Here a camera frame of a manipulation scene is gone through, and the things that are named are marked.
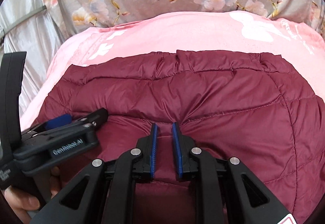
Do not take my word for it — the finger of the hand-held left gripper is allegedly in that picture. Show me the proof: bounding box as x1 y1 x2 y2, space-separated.
72 108 109 127
30 114 72 133

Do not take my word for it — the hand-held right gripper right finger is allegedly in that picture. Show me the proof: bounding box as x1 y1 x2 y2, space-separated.
171 121 292 224

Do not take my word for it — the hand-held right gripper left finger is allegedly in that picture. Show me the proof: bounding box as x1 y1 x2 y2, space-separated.
33 122 159 224

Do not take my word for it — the maroon puffer jacket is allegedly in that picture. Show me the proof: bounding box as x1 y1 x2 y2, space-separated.
36 50 325 224

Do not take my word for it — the person's left hand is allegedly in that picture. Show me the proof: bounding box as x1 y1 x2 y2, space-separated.
4 166 61 218

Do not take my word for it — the grey satin curtain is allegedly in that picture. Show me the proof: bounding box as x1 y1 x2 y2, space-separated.
0 0 66 115

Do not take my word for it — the pink printed blanket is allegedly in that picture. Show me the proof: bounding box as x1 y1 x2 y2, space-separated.
20 10 325 131

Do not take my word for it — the grey curtain tieback strap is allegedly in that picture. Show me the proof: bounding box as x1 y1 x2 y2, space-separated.
4 6 47 37

